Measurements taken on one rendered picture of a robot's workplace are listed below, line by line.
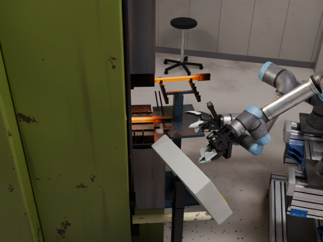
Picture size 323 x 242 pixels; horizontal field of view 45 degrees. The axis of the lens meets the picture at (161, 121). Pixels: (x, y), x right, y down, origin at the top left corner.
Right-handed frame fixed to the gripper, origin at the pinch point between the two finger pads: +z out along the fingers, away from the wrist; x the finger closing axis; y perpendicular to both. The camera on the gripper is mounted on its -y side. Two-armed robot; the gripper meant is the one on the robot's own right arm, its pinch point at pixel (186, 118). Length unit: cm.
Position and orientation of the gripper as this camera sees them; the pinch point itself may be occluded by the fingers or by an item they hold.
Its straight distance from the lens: 218.2
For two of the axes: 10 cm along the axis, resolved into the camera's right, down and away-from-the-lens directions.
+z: -10.0, 0.3, -0.7
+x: -0.8, -5.5, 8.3
